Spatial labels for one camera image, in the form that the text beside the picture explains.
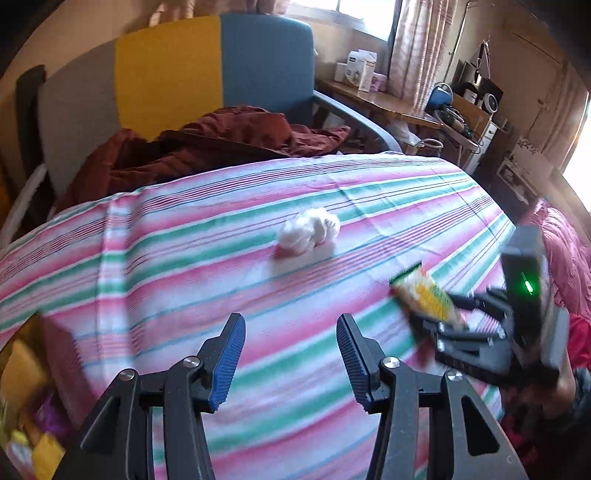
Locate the dark red jacket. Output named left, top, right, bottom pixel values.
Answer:
left=55, top=105, right=352, bottom=213

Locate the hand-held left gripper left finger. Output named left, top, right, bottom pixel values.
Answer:
left=54, top=313, right=247, bottom=480

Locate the striped pink green tablecloth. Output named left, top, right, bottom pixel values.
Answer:
left=0, top=152, right=518, bottom=480

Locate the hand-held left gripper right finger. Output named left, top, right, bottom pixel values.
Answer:
left=336, top=314, right=529, bottom=480

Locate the wooden side table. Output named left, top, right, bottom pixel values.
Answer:
left=316, top=78, right=444, bottom=130

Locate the plastic wrapped white cotton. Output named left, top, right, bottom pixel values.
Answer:
left=276, top=208, right=341, bottom=260

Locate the yellow green snack packet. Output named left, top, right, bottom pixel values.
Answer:
left=389, top=262, right=469, bottom=330

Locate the patterned beige curtain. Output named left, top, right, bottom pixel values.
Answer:
left=152, top=0, right=291, bottom=19
left=388, top=0, right=462, bottom=109

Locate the grey yellow blue chair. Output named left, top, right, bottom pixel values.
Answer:
left=37, top=14, right=402, bottom=208

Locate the wooden shelf unit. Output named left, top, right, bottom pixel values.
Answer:
left=443, top=92, right=496, bottom=171

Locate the blue bag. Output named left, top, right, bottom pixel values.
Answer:
left=431, top=83, right=454, bottom=112

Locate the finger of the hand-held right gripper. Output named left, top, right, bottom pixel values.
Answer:
left=448, top=286, right=513, bottom=324
left=409, top=314, right=513, bottom=384

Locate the person's right forearm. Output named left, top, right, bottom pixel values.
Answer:
left=549, top=364, right=591, bottom=425

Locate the window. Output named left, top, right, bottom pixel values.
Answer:
left=291, top=0, right=398, bottom=42

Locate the pink blanket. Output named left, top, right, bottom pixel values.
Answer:
left=522, top=198, right=591, bottom=324

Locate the silver stereo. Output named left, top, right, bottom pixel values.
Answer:
left=462, top=60, right=504, bottom=114

